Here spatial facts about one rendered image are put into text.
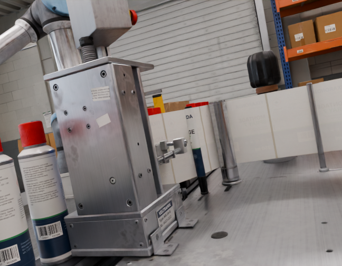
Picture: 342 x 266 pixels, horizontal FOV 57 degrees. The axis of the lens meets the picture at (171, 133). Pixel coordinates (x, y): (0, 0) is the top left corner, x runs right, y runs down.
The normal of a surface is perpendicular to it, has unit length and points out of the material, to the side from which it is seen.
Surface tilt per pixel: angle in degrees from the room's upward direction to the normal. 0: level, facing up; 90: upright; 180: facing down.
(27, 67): 90
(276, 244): 0
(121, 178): 90
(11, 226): 90
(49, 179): 90
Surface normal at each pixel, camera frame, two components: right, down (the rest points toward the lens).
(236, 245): -0.19, -0.98
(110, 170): -0.37, 0.12
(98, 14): 0.53, -0.06
